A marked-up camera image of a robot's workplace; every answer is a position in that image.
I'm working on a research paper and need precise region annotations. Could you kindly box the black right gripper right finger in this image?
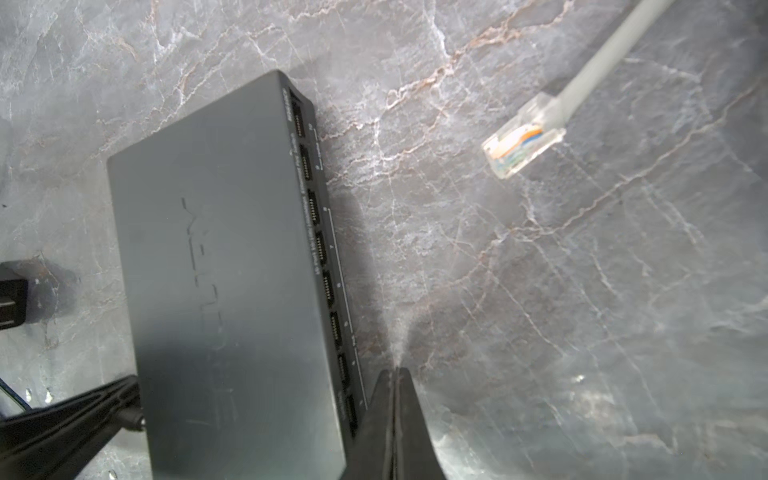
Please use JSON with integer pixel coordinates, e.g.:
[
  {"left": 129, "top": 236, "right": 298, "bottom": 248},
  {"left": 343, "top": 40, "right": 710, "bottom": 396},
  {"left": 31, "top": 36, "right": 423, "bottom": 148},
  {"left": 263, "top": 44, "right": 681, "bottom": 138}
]
[{"left": 394, "top": 368, "right": 446, "bottom": 480}]

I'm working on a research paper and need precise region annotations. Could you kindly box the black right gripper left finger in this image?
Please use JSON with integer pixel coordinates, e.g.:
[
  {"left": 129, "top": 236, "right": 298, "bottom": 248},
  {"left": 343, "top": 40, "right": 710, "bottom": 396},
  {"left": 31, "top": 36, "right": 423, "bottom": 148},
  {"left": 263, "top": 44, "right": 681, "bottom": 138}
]
[{"left": 341, "top": 370, "right": 395, "bottom": 480}]

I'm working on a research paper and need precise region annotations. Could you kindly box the grey network switch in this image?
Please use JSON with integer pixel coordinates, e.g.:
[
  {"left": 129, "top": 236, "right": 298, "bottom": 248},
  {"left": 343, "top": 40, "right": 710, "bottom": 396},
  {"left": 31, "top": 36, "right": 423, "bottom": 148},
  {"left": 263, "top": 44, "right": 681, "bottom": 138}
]
[{"left": 107, "top": 70, "right": 366, "bottom": 479}]

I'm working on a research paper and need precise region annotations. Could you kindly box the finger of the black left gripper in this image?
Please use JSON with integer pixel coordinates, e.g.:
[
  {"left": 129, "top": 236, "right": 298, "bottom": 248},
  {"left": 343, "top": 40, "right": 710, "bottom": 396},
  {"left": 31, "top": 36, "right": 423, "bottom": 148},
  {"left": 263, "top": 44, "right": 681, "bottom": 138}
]
[{"left": 1, "top": 375, "right": 146, "bottom": 479}]

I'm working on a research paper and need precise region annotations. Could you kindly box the grey ethernet cable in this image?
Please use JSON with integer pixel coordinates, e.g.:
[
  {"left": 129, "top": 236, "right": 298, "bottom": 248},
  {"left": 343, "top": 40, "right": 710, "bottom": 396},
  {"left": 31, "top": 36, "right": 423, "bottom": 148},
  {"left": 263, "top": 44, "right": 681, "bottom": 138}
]
[{"left": 481, "top": 0, "right": 679, "bottom": 181}]

